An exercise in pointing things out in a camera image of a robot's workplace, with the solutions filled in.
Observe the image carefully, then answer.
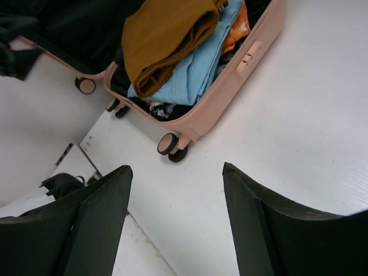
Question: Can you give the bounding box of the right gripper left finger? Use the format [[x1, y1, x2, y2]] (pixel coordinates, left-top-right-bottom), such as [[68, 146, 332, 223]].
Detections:
[[1, 166, 133, 275]]

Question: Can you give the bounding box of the light blue cloth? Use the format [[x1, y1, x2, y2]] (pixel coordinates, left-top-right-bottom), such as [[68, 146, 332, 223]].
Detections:
[[121, 1, 242, 105]]

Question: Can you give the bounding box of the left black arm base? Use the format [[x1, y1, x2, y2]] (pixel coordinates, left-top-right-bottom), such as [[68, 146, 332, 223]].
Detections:
[[40, 172, 101, 206]]

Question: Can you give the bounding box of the pink hard-shell suitcase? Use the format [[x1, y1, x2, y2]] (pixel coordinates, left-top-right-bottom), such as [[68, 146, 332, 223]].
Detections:
[[1, 1, 286, 163]]

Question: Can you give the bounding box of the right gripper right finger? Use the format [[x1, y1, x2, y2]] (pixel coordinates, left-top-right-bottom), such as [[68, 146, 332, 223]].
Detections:
[[223, 163, 367, 275]]

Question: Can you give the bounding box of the mustard brown cloth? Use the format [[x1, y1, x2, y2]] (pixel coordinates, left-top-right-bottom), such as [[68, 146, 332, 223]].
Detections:
[[121, 0, 228, 98]]

